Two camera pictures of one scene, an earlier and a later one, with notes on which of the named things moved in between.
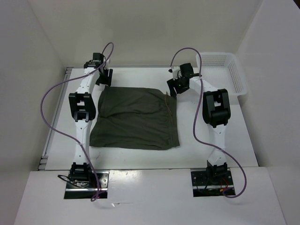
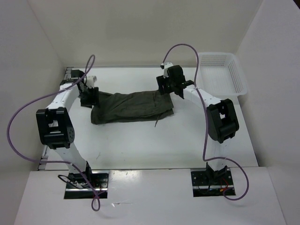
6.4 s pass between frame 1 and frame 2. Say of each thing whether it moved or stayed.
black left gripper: moved
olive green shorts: moved
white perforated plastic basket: stayed
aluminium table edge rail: stayed
